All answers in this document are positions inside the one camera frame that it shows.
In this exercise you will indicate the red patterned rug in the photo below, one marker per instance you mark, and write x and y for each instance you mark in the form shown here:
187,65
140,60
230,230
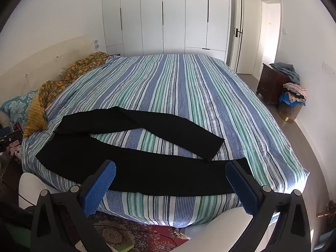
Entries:
115,233

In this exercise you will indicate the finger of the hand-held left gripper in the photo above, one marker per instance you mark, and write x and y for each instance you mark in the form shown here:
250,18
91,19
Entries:
9,137

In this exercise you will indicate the pile of mixed clothes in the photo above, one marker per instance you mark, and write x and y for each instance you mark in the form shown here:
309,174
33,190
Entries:
294,92

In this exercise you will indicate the cream padded headboard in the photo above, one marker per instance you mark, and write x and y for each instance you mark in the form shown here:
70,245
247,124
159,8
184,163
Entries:
39,63

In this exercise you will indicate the orange floral quilt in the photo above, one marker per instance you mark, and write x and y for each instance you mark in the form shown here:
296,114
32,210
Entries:
78,67

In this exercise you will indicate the mustard yellow pillow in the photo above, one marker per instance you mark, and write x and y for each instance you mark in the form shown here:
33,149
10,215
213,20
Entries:
35,118

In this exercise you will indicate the striped bed cover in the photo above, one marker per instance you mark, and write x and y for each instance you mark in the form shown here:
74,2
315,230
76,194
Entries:
183,97

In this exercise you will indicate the grey blue clothes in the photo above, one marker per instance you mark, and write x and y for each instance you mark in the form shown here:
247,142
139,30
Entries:
284,68

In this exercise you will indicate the grey slipper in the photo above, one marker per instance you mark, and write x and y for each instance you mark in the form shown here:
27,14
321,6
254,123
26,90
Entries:
183,233

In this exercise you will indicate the black pants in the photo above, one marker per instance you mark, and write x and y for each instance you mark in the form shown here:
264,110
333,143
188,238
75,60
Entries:
157,173

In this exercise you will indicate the green book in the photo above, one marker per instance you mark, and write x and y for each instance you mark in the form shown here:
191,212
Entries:
123,247

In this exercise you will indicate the dark wooden dresser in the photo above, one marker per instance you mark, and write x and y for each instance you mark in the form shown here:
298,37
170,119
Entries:
270,84

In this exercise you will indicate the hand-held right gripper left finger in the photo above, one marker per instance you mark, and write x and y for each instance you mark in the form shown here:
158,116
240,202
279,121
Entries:
101,186

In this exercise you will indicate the teal patterned pillow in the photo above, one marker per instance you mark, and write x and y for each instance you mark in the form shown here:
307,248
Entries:
15,103

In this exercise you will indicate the white wardrobe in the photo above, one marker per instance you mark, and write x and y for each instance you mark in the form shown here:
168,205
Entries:
173,18

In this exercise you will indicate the gold laundry basket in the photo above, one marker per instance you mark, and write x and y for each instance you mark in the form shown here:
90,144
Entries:
288,113

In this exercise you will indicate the white door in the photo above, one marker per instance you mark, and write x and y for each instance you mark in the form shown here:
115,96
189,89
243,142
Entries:
245,44

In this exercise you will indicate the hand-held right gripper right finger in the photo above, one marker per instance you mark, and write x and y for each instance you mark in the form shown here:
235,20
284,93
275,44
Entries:
242,189

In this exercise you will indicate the copper coloured object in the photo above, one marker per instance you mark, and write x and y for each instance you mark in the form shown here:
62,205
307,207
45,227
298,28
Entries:
325,212

